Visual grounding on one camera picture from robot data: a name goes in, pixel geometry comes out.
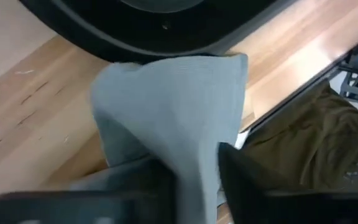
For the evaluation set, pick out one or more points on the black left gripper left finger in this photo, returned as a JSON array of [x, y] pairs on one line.
[[73, 208]]

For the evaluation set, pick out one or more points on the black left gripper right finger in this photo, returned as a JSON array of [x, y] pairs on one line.
[[291, 208]]

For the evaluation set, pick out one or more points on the grey cloth napkin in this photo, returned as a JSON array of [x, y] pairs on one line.
[[172, 109]]

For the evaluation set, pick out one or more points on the black plastic tray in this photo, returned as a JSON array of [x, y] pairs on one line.
[[135, 34]]

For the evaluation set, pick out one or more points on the olive green fabric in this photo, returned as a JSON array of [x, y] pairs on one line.
[[315, 140]]

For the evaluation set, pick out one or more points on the grey metal stand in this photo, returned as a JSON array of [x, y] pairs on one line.
[[353, 84]]

